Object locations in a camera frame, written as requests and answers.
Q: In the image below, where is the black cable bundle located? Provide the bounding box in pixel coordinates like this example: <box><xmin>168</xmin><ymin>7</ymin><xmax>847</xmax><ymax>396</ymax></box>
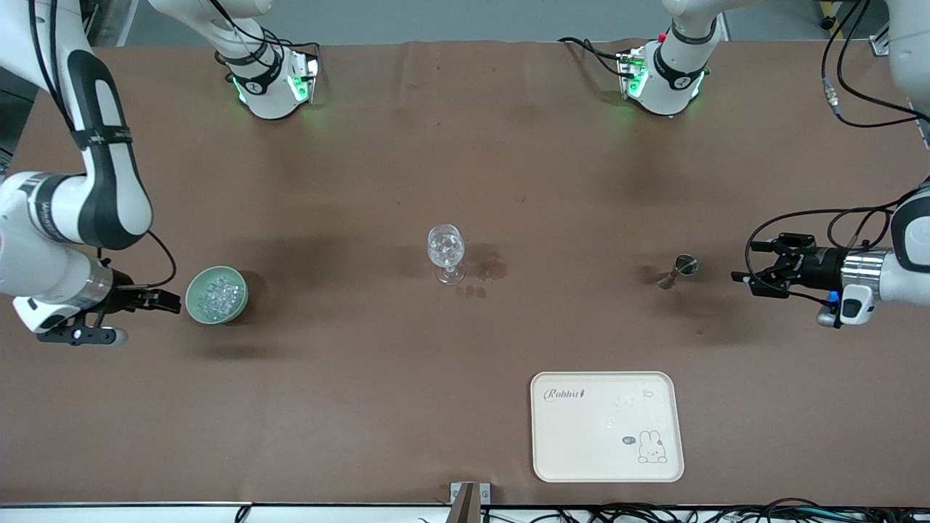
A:
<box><xmin>480</xmin><ymin>498</ymin><xmax>930</xmax><ymax>523</ymax></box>

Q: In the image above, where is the metal table edge bracket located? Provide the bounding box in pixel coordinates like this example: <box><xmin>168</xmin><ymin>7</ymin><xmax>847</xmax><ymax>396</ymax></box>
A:
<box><xmin>449</xmin><ymin>482</ymin><xmax>492</xmax><ymax>523</ymax></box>

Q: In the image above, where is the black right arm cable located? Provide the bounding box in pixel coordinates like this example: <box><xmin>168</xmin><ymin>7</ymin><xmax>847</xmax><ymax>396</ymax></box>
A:
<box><xmin>25</xmin><ymin>0</ymin><xmax>179</xmax><ymax>290</ymax></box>

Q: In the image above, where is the black left base cable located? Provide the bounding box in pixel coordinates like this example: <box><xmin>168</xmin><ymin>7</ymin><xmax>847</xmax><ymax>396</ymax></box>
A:
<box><xmin>558</xmin><ymin>36</ymin><xmax>633</xmax><ymax>78</ymax></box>

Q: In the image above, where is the green ceramic bowl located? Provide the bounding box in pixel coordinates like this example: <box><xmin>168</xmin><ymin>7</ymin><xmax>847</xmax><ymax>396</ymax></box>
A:
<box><xmin>185</xmin><ymin>266</ymin><xmax>249</xmax><ymax>325</ymax></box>

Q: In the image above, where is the metal jigger cup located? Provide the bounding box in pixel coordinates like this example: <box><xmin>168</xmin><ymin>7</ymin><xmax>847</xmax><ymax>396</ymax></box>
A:
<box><xmin>656</xmin><ymin>254</ymin><xmax>698</xmax><ymax>291</ymax></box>

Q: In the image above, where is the clear ice cubes pile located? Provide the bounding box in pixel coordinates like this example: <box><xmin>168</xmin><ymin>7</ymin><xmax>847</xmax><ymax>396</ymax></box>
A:
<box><xmin>198</xmin><ymin>275</ymin><xmax>242</xmax><ymax>320</ymax></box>

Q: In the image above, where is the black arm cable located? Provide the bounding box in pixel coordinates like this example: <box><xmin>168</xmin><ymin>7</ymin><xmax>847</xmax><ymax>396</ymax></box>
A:
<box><xmin>744</xmin><ymin>0</ymin><xmax>930</xmax><ymax>307</ymax></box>
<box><xmin>25</xmin><ymin>0</ymin><xmax>179</xmax><ymax>290</ymax></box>

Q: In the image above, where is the cream rabbit print tray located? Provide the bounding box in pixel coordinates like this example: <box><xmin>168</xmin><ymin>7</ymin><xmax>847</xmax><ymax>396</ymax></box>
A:
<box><xmin>530</xmin><ymin>371</ymin><xmax>685</xmax><ymax>484</ymax></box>

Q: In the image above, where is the brown table cloth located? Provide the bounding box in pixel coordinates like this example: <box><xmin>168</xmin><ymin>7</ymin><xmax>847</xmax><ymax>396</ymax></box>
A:
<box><xmin>0</xmin><ymin>40</ymin><xmax>930</xmax><ymax>506</ymax></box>

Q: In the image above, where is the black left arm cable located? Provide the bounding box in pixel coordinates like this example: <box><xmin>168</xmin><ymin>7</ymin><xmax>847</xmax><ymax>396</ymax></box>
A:
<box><xmin>744</xmin><ymin>0</ymin><xmax>930</xmax><ymax>307</ymax></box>

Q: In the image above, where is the clear wine glass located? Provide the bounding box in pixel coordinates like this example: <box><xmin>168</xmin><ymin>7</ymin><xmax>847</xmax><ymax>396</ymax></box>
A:
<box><xmin>426</xmin><ymin>224</ymin><xmax>466</xmax><ymax>285</ymax></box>

